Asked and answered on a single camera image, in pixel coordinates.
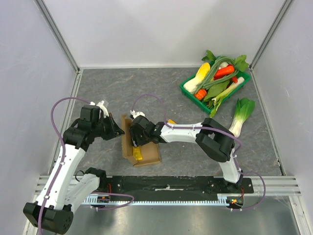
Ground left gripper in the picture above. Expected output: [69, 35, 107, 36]
[92, 113, 125, 141]

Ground yellow tube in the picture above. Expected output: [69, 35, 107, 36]
[132, 146, 143, 161]

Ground brown cardboard express box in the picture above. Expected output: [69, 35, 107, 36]
[121, 114, 161, 167]

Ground yellow utility knife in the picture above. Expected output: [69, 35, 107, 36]
[167, 119, 176, 124]

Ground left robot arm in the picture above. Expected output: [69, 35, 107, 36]
[23, 101, 124, 235]

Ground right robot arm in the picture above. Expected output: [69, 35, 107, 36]
[129, 114, 243, 193]

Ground green plastic tray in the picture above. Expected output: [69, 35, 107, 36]
[179, 55, 252, 115]

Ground yellow napa cabbage toy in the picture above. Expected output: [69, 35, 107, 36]
[183, 62, 211, 94]

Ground small orange pumpkin toy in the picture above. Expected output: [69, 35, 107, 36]
[194, 89, 207, 101]

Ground green leafy vegetable toy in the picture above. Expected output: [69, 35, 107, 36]
[202, 80, 230, 118]

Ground white green leek toy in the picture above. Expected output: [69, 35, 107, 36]
[213, 77, 245, 106]

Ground green long beans toy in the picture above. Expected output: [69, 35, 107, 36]
[192, 56, 239, 94]

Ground bok choy toy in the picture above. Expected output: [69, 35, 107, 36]
[229, 98, 255, 138]

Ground orange carrot toy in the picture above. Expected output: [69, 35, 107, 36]
[214, 65, 235, 80]

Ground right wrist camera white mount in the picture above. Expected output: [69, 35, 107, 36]
[130, 110, 145, 119]

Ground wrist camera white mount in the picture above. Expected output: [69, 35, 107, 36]
[89, 100, 109, 118]
[130, 110, 145, 119]

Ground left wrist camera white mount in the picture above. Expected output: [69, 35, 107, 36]
[89, 100, 109, 118]

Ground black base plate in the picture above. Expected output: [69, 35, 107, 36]
[96, 176, 254, 198]

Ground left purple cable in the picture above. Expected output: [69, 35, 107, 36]
[36, 97, 135, 235]

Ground grey slotted cable duct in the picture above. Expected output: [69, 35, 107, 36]
[82, 194, 244, 207]

